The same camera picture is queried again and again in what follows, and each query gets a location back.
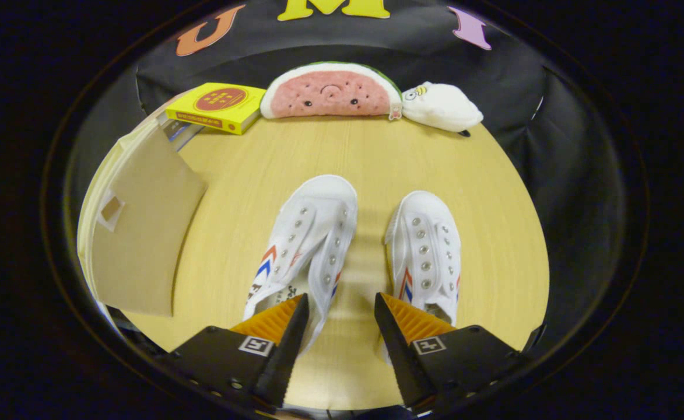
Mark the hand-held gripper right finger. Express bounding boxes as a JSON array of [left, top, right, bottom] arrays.
[[374, 292, 532, 412]]

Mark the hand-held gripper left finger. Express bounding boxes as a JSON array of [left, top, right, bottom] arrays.
[[164, 293, 310, 409]]

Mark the white canvas shoe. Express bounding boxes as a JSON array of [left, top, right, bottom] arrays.
[[243, 174, 359, 355], [384, 191, 462, 328]]

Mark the beige fabric storage box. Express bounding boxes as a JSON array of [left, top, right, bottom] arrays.
[[78, 120, 208, 319]]

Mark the yellow box with red circle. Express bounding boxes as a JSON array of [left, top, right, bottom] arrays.
[[165, 82, 266, 135]]

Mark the white plush toy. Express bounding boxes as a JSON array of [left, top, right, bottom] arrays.
[[402, 81, 485, 138]]

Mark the watermelon slice plush toy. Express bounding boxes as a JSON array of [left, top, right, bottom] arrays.
[[259, 61, 404, 121]]

